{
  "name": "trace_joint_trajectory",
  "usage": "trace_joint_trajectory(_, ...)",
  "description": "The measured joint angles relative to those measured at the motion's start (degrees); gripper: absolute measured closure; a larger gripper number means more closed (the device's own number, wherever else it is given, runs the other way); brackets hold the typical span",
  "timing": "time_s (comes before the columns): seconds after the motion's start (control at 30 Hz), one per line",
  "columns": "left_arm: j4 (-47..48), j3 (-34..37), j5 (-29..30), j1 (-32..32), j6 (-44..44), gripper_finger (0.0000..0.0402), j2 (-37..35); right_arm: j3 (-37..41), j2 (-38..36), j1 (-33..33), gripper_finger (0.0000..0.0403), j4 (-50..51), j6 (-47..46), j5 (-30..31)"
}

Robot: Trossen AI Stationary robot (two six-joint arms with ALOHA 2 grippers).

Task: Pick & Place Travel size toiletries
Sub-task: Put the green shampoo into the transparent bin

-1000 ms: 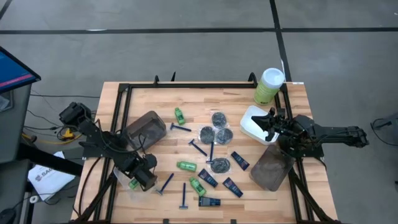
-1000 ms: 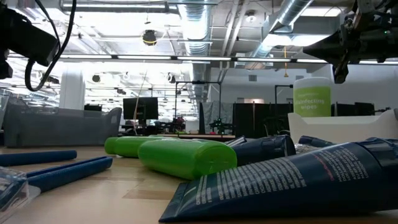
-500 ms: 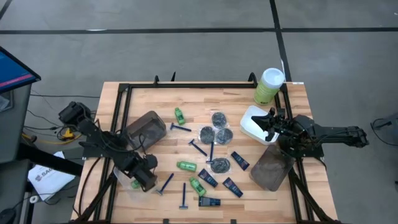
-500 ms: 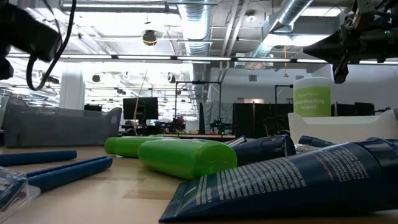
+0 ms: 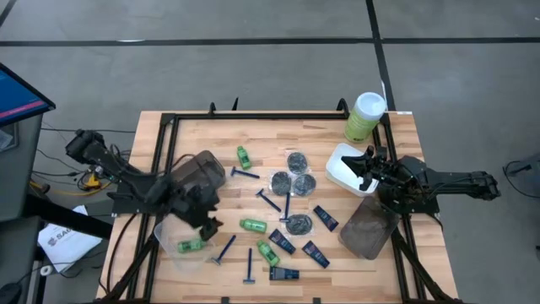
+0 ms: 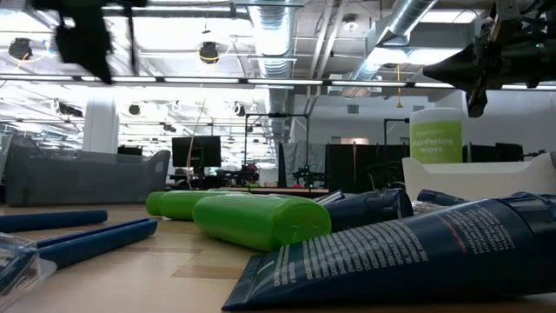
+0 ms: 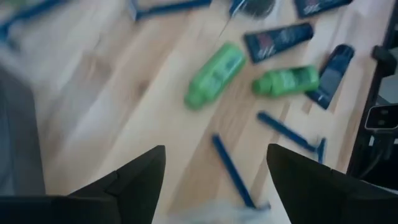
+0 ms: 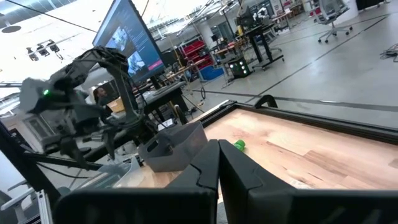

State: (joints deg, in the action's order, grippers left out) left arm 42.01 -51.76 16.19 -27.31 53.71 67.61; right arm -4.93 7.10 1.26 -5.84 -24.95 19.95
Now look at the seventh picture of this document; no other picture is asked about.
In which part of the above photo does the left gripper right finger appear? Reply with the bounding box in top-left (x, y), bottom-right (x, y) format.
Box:
top-left (266, 143), bottom-right (398, 224)

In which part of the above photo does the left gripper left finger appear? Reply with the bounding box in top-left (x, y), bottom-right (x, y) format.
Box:
top-left (0, 145), bottom-right (167, 224)

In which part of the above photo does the small green bottle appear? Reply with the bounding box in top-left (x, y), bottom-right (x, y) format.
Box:
top-left (183, 42), bottom-right (247, 110)
top-left (251, 65), bottom-right (320, 97)

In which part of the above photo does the dark blue shave butter tube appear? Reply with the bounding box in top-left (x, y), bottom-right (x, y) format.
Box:
top-left (305, 44), bottom-right (356, 110)
top-left (243, 22), bottom-right (315, 65)
top-left (294, 0), bottom-right (354, 19)

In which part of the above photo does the blue disposable razor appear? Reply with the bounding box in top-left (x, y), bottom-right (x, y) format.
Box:
top-left (256, 111), bottom-right (327, 164)
top-left (129, 0), bottom-right (213, 21)
top-left (0, 0), bottom-right (68, 43)
top-left (211, 133), bottom-right (271, 211)

